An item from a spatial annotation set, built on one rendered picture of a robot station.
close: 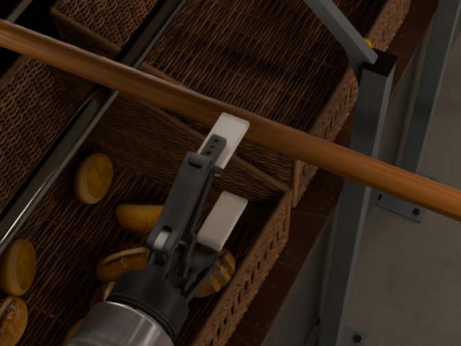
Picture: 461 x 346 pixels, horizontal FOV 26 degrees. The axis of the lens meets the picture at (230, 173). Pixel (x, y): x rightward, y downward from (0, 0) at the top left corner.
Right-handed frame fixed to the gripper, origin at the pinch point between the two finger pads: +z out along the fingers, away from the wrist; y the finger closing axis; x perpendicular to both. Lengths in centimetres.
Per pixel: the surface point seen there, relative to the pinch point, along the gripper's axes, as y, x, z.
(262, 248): 50, -5, 21
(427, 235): 120, 13, 81
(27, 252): 56, -40, 7
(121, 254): 55, -26, 13
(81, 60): -0.9, -21.3, 5.5
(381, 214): 120, 1, 82
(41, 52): -0.4, -26.2, 4.9
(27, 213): 3.3, -17.7, -12.5
